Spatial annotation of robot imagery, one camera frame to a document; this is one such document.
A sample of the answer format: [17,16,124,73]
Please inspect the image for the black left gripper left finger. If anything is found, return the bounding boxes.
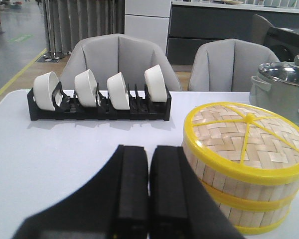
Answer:
[13,145,149,239]

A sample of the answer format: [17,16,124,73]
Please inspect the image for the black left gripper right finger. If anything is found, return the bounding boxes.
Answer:
[149,145,243,239]

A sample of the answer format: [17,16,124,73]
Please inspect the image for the bamboo steamer tray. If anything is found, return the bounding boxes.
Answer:
[218,203,291,235]
[182,140,299,212]

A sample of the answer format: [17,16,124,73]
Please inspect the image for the woven bamboo steamer lid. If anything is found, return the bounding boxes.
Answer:
[183,102,299,185]

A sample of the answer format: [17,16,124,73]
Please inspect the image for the black plastic dish rack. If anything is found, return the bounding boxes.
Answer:
[27,82,171,121]

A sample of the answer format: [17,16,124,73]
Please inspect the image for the white bowl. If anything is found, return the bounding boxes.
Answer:
[33,71,59,111]
[107,72,130,110]
[74,69,97,108]

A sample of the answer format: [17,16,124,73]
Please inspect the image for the white bowl right end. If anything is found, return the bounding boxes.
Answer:
[144,64,167,103]

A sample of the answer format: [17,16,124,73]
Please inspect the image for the white bowl far left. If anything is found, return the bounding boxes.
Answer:
[33,71,59,111]

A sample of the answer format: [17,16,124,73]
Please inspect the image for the grey chair right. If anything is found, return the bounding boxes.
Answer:
[188,39,279,92]

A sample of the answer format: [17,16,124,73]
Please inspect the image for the grey chair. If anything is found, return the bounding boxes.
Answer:
[60,34,181,91]
[188,39,279,92]

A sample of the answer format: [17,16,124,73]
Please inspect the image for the grey chair left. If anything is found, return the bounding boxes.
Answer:
[60,34,181,91]

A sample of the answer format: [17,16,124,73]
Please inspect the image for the grey-green electric cooking pot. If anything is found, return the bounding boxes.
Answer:
[249,76,299,126]

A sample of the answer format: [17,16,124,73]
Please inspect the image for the glass pot lid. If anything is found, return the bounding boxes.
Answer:
[258,55,299,86]

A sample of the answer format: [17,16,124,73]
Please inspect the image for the grey counter cabinet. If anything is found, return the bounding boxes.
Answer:
[166,1,299,65]

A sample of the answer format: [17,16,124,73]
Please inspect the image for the white refrigerator in background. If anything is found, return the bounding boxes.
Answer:
[125,0,171,52]

